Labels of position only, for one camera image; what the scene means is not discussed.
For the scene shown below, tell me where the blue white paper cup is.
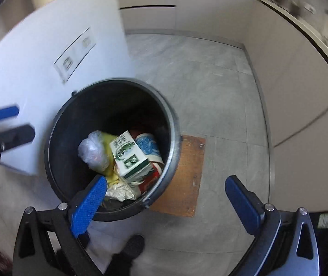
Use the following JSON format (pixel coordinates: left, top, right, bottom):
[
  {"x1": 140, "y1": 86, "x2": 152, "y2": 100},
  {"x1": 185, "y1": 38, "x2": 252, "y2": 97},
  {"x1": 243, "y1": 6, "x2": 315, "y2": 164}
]
[{"x1": 135, "y1": 133, "x2": 164, "y2": 165}]

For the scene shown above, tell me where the black shoe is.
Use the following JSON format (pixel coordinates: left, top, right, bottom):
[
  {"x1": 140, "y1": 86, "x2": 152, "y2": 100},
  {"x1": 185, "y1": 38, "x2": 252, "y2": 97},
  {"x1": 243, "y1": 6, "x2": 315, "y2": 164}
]
[{"x1": 120, "y1": 234, "x2": 145, "y2": 264}]

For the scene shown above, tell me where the yellow cloth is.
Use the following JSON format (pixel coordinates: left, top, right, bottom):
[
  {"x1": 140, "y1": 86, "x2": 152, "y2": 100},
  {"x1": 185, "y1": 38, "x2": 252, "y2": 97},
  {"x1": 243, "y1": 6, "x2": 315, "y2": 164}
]
[{"x1": 102, "y1": 132, "x2": 119, "y2": 187}]

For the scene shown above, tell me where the green white carton box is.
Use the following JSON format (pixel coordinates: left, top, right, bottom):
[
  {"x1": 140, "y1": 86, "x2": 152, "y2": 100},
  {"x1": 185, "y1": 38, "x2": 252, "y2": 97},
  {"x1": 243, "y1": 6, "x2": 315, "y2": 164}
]
[{"x1": 110, "y1": 131, "x2": 150, "y2": 179}]

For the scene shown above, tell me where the black trash bin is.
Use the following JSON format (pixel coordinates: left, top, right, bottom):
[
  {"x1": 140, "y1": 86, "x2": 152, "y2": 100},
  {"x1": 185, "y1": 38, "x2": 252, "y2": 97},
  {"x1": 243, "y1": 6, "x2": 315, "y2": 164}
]
[{"x1": 44, "y1": 78, "x2": 181, "y2": 222}]

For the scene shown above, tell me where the white tissue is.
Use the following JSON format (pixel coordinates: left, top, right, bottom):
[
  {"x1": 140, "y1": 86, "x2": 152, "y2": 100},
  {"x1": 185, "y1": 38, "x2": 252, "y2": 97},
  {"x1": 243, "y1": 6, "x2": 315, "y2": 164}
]
[{"x1": 105, "y1": 178, "x2": 141, "y2": 202}]

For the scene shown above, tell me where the brown floor mat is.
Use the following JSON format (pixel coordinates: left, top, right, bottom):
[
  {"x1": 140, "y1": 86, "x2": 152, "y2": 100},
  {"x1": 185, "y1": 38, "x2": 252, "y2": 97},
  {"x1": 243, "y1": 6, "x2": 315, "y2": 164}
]
[{"x1": 150, "y1": 135, "x2": 206, "y2": 217}]

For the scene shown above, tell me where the red white paper cup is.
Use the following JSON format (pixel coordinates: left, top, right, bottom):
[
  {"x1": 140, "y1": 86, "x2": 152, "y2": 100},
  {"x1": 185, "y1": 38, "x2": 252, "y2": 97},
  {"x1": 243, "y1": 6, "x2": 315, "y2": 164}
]
[{"x1": 138, "y1": 162, "x2": 162, "y2": 194}]

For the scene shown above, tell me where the clear plastic bag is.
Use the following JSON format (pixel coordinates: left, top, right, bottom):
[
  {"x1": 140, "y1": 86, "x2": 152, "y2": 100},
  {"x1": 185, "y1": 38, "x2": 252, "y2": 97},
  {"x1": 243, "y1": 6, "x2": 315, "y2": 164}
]
[{"x1": 78, "y1": 131, "x2": 109, "y2": 173}]

